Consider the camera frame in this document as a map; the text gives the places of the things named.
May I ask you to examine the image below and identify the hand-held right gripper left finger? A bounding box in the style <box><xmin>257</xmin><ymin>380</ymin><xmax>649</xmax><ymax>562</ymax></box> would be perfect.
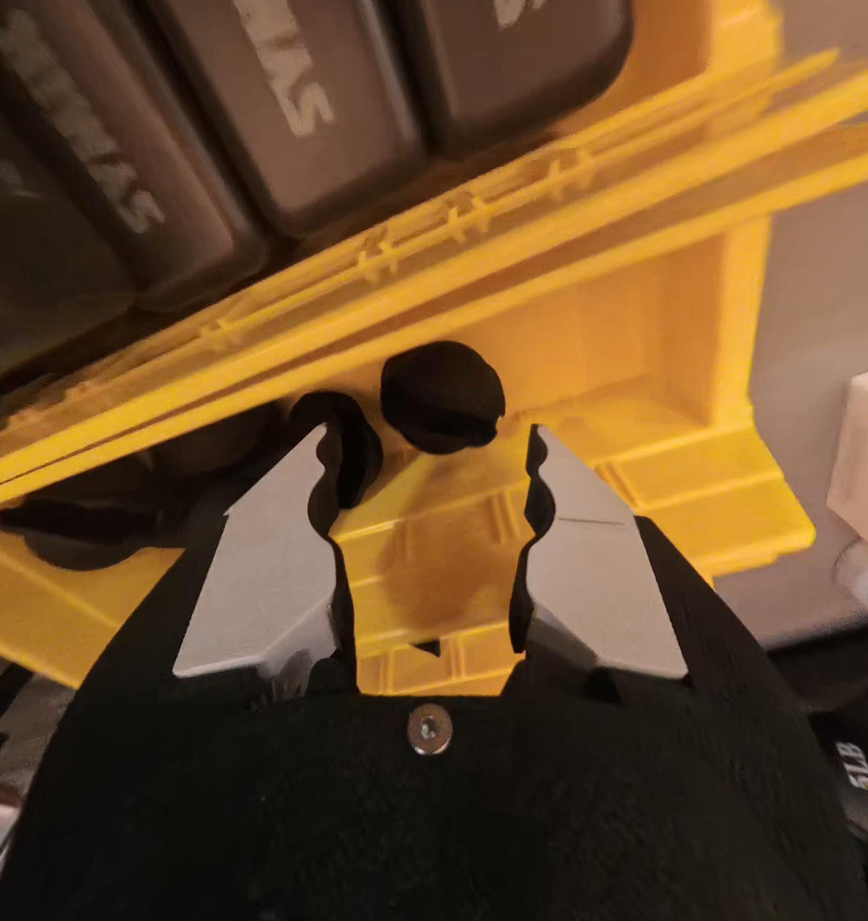
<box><xmin>173</xmin><ymin>423</ymin><xmax>359</xmax><ymax>695</ymax></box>

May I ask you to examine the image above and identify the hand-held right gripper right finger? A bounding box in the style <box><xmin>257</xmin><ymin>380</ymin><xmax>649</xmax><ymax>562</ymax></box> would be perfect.
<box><xmin>509</xmin><ymin>423</ymin><xmax>689</xmax><ymax>681</ymax></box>

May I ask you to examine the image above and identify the yellow plastic bin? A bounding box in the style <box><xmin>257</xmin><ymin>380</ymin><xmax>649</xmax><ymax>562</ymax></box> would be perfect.
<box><xmin>0</xmin><ymin>0</ymin><xmax>868</xmax><ymax>695</ymax></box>

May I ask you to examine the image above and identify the black round plastic piece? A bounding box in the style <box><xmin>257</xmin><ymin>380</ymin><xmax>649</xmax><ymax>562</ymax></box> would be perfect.
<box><xmin>380</xmin><ymin>340</ymin><xmax>507</xmax><ymax>456</ymax></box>
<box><xmin>287</xmin><ymin>390</ymin><xmax>384</xmax><ymax>510</ymax></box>

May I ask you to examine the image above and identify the black flat plastic piece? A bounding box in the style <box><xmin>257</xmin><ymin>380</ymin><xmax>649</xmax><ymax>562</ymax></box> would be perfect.
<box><xmin>0</xmin><ymin>460</ymin><xmax>190</xmax><ymax>573</ymax></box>

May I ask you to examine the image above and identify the black dumbbell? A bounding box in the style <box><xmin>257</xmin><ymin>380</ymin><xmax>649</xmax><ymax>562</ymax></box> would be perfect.
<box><xmin>811</xmin><ymin>708</ymin><xmax>868</xmax><ymax>864</ymax></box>

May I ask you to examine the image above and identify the dark box with white print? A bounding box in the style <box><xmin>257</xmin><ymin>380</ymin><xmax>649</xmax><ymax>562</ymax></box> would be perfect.
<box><xmin>0</xmin><ymin>86</ymin><xmax>134</xmax><ymax>390</ymax></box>
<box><xmin>0</xmin><ymin>0</ymin><xmax>271</xmax><ymax>312</ymax></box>
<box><xmin>153</xmin><ymin>0</ymin><xmax>429</xmax><ymax>238</ymax></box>
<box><xmin>398</xmin><ymin>0</ymin><xmax>634</xmax><ymax>157</ymax></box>

